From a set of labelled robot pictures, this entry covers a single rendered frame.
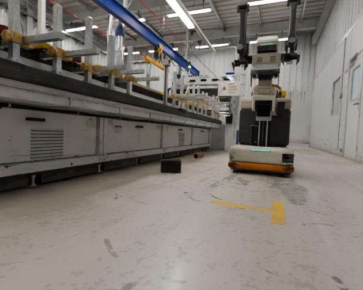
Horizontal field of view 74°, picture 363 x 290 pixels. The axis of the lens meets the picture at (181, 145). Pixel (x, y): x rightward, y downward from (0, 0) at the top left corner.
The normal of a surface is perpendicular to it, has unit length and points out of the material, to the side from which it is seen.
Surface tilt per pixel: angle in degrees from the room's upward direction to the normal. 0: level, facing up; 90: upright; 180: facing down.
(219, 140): 90
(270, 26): 90
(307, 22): 90
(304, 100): 90
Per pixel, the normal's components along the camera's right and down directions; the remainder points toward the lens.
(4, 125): 0.93, 0.09
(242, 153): -0.37, 0.04
